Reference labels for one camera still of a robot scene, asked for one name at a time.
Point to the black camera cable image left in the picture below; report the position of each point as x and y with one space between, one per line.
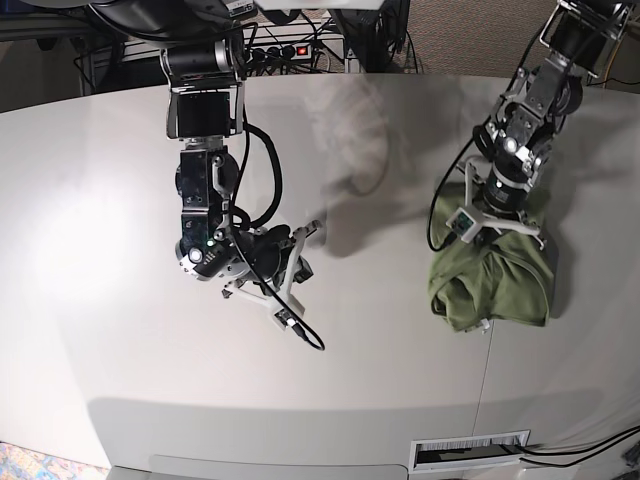
234 230

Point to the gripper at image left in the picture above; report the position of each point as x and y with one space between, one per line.
277 264

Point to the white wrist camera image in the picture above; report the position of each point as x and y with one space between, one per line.
466 222
284 319

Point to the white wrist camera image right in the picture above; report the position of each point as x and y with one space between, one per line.
466 222

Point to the black camera cable image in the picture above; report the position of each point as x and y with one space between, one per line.
446 199
234 230

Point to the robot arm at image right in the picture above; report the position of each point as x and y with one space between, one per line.
516 139

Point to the table cable grommet slot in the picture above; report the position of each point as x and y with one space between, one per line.
466 453

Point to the white power strip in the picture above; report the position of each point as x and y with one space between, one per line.
287 54

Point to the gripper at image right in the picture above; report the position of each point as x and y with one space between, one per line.
501 202

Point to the black camera cable image right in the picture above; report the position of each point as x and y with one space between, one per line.
446 199

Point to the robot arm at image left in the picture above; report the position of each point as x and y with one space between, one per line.
203 60

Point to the green T-shirt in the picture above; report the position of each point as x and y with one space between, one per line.
509 277

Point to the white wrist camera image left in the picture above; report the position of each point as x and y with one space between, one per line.
284 319

